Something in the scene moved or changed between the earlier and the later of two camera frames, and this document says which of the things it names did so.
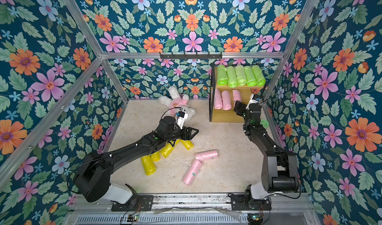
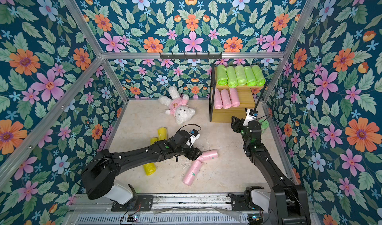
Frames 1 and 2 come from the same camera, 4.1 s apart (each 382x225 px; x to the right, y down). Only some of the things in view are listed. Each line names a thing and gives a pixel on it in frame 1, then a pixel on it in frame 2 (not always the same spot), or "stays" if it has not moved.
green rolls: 240,75 stays
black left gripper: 188,133 to 192,151
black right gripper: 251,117 to 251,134
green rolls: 250,79 stays
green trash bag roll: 222,76 stays
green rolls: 232,77 stays
